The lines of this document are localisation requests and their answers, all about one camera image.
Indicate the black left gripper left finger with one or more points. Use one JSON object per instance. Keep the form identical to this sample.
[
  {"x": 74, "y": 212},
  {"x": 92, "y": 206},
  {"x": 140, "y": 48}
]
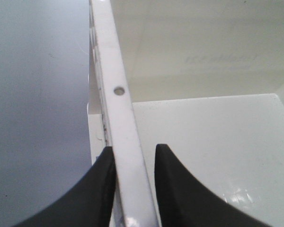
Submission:
[{"x": 87, "y": 204}]

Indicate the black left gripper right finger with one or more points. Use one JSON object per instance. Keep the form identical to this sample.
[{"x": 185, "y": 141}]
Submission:
[{"x": 183, "y": 201}]

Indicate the white plastic Totelife tote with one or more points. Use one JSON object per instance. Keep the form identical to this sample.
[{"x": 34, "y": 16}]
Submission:
[{"x": 205, "y": 77}]

